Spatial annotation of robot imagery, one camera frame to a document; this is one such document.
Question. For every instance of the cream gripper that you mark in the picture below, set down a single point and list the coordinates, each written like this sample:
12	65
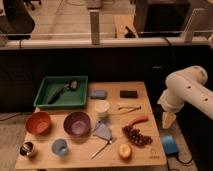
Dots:
168	119

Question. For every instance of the blue sponge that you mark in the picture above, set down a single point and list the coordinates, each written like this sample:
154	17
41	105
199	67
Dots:
98	94

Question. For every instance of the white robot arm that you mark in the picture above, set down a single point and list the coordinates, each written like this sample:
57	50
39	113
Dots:
185	86

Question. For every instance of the purple bowl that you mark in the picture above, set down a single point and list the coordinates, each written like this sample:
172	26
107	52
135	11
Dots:
77	124

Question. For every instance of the red bowl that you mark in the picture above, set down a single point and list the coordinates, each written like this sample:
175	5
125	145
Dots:
38	123

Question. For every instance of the bunch of dark grapes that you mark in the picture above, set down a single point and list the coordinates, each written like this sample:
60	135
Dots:
135	137

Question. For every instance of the black rectangular block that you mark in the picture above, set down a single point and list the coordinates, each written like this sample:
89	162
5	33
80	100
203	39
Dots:
128	94

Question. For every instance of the halved peach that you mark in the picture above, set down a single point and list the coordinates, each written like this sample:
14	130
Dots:
125	151

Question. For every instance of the grey blue cloth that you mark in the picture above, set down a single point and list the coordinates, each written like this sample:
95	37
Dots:
102	131

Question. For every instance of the white cup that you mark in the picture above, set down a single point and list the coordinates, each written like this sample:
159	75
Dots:
102	107

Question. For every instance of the black cabinet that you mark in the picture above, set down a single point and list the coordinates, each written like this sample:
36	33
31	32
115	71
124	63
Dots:
160	15

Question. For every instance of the blue cup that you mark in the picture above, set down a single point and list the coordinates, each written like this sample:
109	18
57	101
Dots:
60	147

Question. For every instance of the green plastic tray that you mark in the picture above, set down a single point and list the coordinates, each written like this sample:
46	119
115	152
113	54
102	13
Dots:
68	100

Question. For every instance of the small metal tin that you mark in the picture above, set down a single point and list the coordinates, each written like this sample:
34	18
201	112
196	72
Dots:
27	149

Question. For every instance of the black office chair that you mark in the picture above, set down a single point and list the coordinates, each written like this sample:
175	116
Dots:
17	23

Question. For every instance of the grey slanted post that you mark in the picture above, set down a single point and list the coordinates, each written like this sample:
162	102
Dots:
192	23

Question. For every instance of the black handled brush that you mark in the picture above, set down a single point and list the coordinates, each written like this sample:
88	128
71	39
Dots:
72	85

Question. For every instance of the grey metal post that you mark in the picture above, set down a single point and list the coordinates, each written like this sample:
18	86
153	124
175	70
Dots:
95	27

